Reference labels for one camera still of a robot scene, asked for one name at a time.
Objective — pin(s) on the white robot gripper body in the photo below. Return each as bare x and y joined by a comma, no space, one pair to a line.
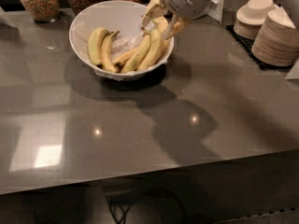
183,1

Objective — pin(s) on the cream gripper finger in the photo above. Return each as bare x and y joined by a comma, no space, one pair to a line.
175,26
155,9

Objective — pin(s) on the long yellow banana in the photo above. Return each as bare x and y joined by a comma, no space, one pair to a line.
156,44

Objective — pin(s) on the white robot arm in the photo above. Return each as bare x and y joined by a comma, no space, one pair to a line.
184,11

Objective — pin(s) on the rear right yellow banana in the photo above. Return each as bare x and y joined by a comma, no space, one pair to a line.
161,23

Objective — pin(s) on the large white bowl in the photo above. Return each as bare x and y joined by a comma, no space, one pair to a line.
113,15

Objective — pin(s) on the white paper bowl liner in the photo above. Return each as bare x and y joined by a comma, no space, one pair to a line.
122,44

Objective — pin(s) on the middle yellow banana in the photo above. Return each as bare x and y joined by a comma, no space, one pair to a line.
139,55

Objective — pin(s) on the small short yellow banana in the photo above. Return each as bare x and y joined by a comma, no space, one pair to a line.
123,58

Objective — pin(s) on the leftmost greenish yellow banana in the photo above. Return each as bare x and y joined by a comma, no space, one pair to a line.
95,40

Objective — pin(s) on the white folded sign stand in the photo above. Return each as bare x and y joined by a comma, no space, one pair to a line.
215,9

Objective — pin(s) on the stack of small bowls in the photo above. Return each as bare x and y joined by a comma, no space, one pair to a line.
250,17

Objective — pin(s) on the black rubber mat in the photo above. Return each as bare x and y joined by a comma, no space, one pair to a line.
247,44

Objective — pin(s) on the stack of paper plates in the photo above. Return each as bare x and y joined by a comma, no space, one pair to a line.
277,42

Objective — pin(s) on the left glass cereal jar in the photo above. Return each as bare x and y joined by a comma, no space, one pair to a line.
42,10

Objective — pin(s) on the white card at right edge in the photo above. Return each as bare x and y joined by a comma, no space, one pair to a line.
294,72

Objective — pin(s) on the white paper at left edge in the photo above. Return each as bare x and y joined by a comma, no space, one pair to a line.
5,19

